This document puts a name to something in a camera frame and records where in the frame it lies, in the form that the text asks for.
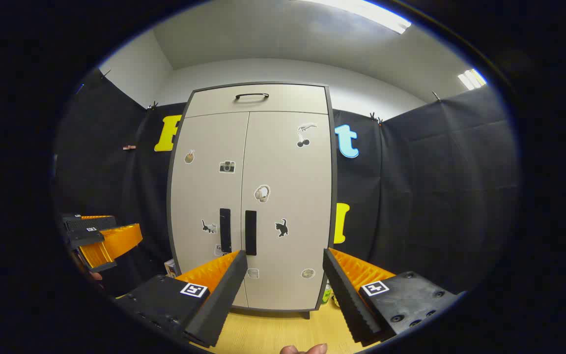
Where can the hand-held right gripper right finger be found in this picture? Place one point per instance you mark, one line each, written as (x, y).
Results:
(347, 300)

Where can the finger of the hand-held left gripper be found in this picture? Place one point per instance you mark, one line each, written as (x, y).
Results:
(84, 223)
(116, 241)

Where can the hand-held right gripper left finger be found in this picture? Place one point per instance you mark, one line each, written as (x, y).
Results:
(224, 295)

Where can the beige cabinet door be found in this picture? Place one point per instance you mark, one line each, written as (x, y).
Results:
(204, 187)
(293, 196)

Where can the grey double-door shoe cabinet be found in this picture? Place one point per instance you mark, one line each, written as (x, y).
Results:
(333, 187)

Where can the beige cabinet drawer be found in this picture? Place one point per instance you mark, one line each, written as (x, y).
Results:
(293, 101)

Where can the small green bottle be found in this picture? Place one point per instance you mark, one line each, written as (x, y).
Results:
(327, 294)

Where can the small white box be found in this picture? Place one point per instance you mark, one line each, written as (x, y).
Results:
(170, 269)

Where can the small ceiling light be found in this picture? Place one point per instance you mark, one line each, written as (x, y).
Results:
(472, 78)

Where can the long ceiling light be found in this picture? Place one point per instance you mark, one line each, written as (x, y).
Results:
(371, 12)

